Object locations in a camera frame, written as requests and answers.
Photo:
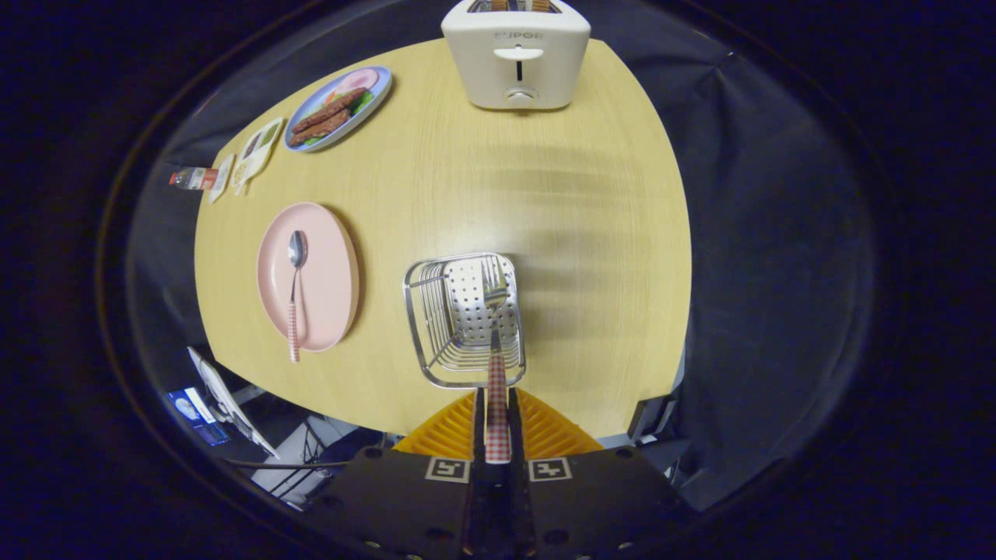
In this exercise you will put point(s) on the brown sausage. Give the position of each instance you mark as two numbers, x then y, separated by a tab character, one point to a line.
319	128
331	109

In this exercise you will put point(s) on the pink ham slice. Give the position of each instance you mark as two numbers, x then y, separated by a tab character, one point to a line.
358	80

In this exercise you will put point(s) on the lit laptop screen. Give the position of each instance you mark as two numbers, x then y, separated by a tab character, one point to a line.
194	412

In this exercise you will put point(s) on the white divided condiment tray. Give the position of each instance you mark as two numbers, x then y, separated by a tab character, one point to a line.
255	155

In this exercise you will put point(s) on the blue plate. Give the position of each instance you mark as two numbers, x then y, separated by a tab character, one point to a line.
373	97

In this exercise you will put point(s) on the white square coaster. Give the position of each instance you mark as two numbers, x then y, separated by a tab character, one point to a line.
222	179

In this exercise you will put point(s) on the pink plate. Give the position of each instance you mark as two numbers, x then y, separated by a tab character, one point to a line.
331	272

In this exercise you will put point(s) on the perforated metal basket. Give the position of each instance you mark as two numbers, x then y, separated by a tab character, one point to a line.
467	311

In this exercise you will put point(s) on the white stand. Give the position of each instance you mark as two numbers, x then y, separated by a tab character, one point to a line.
226	400

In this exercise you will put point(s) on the small black box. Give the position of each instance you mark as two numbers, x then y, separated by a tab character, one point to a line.
644	420

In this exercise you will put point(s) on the white toaster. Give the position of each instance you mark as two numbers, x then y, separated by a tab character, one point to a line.
513	74

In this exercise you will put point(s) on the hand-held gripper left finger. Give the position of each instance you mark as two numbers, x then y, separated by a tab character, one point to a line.
480	435

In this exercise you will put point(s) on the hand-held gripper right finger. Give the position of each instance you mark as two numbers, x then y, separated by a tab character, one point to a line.
513	435

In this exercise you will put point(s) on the clear water bottle red label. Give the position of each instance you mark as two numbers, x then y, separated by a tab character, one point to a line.
194	179

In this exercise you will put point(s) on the green lettuce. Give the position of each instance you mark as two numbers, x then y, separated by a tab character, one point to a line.
361	103

